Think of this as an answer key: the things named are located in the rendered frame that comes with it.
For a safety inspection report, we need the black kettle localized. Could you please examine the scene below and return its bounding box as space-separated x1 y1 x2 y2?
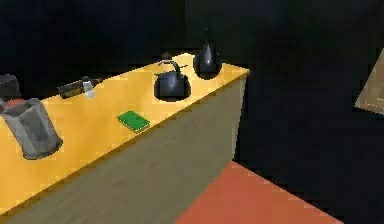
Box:
153 59 192 103

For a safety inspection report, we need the black round vase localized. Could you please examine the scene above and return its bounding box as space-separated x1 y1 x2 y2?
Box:
192 27 223 81

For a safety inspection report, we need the small grey dish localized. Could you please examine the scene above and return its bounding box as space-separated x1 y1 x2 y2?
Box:
157 51 175 66

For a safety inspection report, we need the yellow topped counter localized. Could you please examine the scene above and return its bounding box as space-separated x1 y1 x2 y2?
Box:
0 52 251 224

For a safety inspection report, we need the small white shaker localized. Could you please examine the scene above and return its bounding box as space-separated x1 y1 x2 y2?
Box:
81 76 97 99

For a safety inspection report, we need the tan framed picture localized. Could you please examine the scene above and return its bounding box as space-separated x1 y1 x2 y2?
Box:
353 47 384 117

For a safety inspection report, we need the dark grey toaster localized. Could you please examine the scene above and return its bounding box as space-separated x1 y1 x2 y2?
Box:
0 73 23 103

